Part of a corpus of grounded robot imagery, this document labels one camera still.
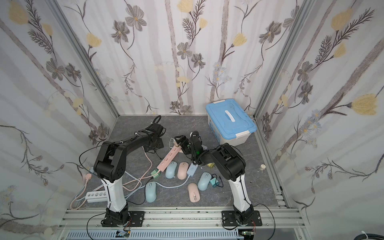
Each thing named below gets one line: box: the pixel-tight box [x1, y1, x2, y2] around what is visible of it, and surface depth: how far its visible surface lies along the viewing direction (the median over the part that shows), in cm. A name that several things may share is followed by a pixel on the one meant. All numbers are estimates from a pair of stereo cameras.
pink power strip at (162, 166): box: [157, 145, 182, 172], surface depth 92 cm
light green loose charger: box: [150, 169, 161, 179], surface depth 90 cm
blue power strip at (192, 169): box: [187, 163, 199, 177], surface depth 90 cm
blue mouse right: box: [197, 172, 212, 191], surface depth 86 cm
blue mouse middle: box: [165, 161, 178, 179], surface depth 91 cm
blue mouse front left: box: [145, 181, 157, 203], surface depth 83 cm
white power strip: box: [85, 190, 108, 203], surface depth 80 cm
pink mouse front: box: [187, 182, 201, 203], surface depth 82 cm
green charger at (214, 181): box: [209, 177, 220, 188], surface depth 86 cm
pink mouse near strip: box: [177, 162, 189, 180], surface depth 90 cm
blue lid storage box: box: [205, 98, 258, 147], surface depth 97 cm
